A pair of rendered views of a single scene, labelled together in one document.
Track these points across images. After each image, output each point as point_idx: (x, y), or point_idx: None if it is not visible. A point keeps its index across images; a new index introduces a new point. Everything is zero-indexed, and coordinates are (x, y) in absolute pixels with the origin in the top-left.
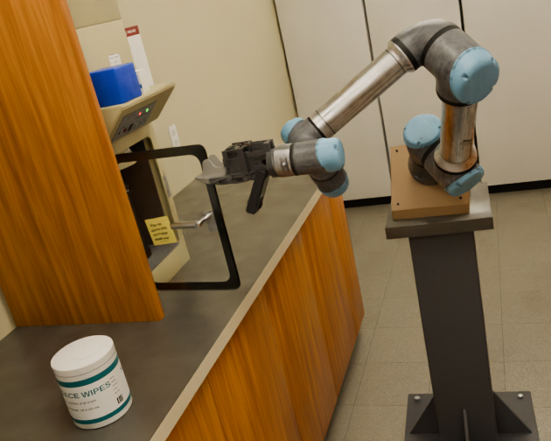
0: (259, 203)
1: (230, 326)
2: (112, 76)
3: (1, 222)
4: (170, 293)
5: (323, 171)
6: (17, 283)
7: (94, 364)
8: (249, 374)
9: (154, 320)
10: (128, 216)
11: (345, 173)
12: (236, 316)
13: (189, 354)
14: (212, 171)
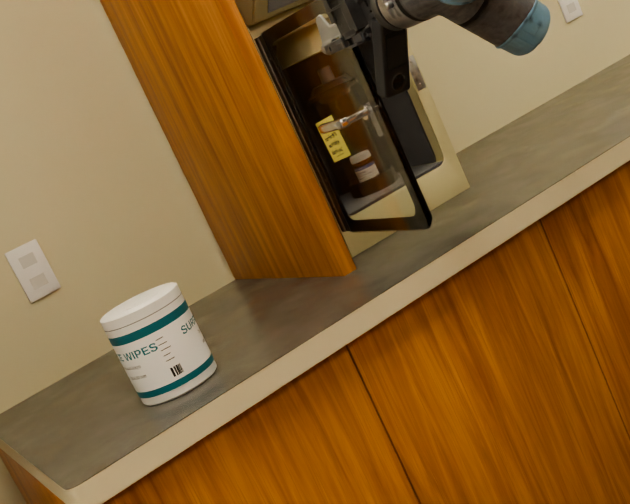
0: (392, 78)
1: (407, 288)
2: None
3: (185, 140)
4: (394, 238)
5: (443, 5)
6: (218, 220)
7: (128, 317)
8: (485, 372)
9: (338, 275)
10: (273, 119)
11: (531, 5)
12: (428, 272)
13: (316, 323)
14: (328, 34)
